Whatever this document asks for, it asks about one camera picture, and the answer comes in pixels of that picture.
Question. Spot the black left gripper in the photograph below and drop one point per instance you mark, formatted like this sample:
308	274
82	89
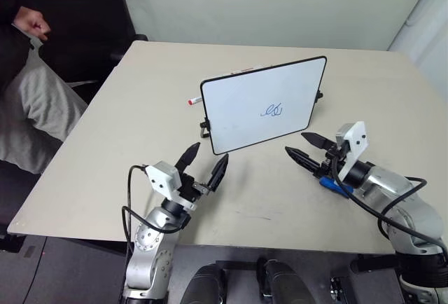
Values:
189	188

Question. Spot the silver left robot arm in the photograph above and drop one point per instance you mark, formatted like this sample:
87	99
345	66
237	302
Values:
150	248

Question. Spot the person's grey trousers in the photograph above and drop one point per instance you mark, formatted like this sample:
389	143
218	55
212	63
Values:
35	115

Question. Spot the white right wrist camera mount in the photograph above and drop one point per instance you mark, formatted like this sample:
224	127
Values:
355	143

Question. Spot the person's bare hand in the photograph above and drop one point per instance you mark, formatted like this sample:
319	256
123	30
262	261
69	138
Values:
32	24

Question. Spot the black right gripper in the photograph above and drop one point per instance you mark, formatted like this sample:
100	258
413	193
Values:
330	165

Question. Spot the white marker with red cap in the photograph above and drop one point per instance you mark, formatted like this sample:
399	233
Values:
193	100

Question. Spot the blue eraser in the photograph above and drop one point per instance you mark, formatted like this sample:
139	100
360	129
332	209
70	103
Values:
329	183

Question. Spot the person's black top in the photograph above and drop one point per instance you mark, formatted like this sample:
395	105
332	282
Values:
12	55

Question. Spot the black office chair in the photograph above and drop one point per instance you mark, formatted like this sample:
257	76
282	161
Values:
91	10

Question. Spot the white and red marker pen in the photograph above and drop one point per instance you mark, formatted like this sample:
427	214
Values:
245	69

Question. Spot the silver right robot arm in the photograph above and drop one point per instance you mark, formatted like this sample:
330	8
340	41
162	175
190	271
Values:
413	213

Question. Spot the black cylindrical bar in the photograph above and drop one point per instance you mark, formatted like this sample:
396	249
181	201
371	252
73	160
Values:
372	263

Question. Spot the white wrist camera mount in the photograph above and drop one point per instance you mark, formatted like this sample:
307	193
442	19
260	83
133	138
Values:
355	143
162	178

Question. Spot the translucent white curtain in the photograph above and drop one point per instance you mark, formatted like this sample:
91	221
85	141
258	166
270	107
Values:
425	20

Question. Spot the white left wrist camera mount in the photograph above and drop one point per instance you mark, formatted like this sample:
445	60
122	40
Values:
162	178

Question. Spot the dark rounded shape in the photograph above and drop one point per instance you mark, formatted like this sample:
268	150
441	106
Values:
283	283
203	283

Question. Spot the black-framed whiteboard with stand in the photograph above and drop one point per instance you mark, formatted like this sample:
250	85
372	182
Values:
262	104

